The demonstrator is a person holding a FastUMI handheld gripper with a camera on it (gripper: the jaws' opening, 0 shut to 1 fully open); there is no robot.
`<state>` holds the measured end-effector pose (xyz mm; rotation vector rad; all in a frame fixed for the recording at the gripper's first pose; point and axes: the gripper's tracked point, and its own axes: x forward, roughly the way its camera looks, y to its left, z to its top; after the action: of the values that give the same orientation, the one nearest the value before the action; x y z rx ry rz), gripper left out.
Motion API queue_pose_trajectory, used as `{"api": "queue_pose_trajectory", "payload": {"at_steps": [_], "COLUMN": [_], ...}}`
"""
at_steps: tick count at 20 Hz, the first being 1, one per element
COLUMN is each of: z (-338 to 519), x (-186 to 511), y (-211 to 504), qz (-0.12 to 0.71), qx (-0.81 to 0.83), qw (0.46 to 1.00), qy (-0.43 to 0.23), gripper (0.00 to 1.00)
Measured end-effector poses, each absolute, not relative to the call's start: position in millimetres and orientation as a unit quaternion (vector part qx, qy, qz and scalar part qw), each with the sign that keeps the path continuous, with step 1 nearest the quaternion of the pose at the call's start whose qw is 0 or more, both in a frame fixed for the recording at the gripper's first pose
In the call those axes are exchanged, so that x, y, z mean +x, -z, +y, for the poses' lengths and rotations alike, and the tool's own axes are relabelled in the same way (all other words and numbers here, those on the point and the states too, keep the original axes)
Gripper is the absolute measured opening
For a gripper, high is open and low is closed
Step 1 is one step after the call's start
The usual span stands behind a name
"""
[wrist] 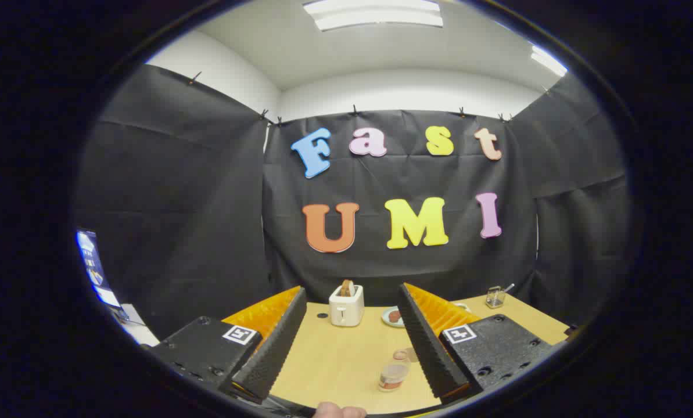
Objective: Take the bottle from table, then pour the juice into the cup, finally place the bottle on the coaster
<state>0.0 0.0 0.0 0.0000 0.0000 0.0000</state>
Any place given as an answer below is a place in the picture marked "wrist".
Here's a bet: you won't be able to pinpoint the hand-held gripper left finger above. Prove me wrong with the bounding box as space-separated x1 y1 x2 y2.
146 286 307 405

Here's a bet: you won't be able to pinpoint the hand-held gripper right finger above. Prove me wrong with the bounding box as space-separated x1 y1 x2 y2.
397 283 556 405

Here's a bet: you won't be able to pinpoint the clear plastic juice bottle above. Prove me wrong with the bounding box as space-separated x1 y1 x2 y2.
378 348 412 392

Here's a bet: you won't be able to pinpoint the wooden table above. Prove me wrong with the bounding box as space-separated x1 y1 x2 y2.
268 293 570 416

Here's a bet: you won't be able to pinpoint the white toaster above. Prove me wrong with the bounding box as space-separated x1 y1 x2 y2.
329 284 365 327

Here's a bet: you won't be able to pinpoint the computer monitor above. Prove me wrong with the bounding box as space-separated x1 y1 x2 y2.
76 229 123 308

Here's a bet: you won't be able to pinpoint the small ceiling light panel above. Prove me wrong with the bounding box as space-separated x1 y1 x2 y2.
529 45 569 77

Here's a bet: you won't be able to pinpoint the long ceiling light panel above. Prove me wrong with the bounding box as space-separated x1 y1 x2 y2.
303 0 444 31

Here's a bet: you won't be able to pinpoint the wire mesh utensil basket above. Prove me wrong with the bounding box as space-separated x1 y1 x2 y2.
486 283 515 309

